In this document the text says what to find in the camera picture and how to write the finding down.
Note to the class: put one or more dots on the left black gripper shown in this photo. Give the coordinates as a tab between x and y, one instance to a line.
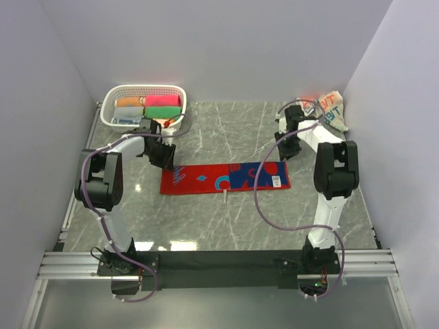
167	160

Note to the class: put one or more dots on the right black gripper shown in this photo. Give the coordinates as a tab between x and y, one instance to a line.
285	152

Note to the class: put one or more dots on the red blue cat towel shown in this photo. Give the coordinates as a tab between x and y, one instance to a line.
217	178

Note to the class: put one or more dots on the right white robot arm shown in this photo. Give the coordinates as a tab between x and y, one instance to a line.
336	170

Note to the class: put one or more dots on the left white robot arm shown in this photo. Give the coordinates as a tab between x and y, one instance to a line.
100	184

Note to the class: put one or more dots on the peach rolled towel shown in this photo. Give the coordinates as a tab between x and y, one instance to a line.
164	121

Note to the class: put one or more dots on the green rolled towel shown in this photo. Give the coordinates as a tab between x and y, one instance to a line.
161	112

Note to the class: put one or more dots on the blue patterned rolled towel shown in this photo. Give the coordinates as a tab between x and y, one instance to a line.
126	120

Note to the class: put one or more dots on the pink rolled towel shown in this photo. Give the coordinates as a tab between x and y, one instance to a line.
163	100

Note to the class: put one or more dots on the orange rolled towel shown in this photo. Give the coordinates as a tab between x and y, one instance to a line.
130	102

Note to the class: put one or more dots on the grey rolled towel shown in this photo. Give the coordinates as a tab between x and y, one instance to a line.
129	112

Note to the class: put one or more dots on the crumpled white printed towel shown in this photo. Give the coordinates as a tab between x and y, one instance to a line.
329	107

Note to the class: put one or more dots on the white plastic basket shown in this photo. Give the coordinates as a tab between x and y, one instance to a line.
139	90

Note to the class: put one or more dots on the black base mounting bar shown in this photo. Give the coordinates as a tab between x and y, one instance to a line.
183	280

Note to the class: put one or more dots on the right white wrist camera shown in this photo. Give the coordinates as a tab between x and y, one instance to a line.
282	123

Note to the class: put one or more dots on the aluminium front rail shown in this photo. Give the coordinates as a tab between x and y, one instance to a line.
354	263

